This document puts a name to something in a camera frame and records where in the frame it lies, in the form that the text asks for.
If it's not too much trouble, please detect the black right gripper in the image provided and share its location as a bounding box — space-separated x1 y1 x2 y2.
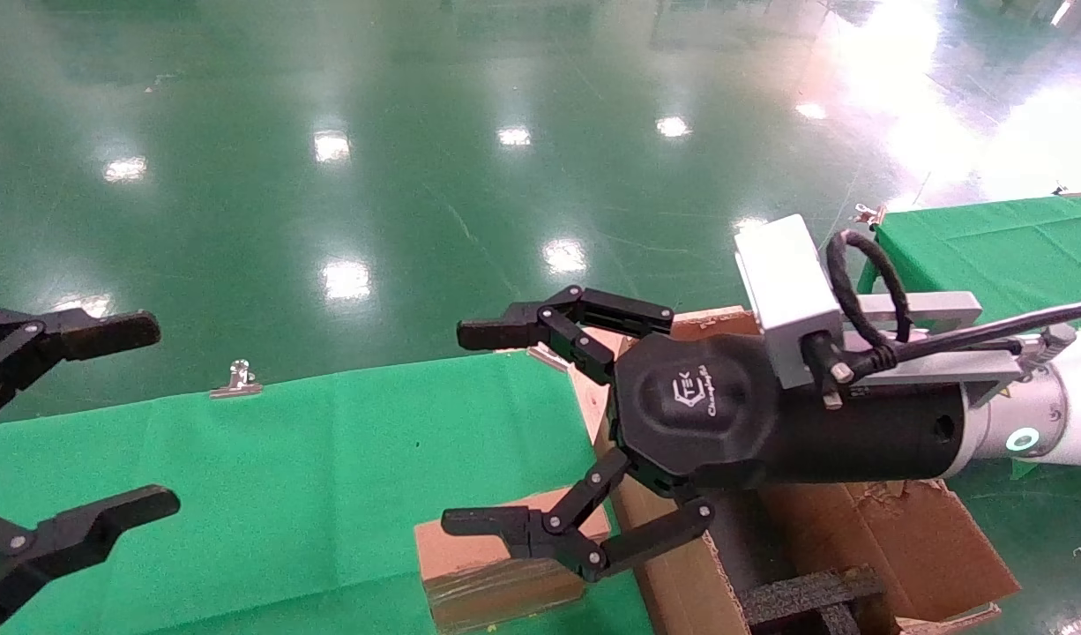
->
441 285 966 583

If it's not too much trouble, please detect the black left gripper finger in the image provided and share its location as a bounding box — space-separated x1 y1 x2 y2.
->
0 483 182 630
0 308 162 426

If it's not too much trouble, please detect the small brown cardboard box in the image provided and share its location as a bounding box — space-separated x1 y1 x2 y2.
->
414 487 612 634

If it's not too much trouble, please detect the large open cardboard carton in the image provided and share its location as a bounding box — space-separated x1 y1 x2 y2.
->
569 305 1022 635

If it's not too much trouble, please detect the large green table cloth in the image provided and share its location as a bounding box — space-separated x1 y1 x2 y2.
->
0 351 656 635

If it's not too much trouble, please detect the black foam cross bar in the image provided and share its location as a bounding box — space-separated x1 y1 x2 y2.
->
734 564 887 635

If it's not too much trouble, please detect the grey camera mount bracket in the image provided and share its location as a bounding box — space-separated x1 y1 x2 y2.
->
845 291 1077 408

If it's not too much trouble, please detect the black camera cable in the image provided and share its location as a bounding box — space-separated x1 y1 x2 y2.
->
801 228 1081 412

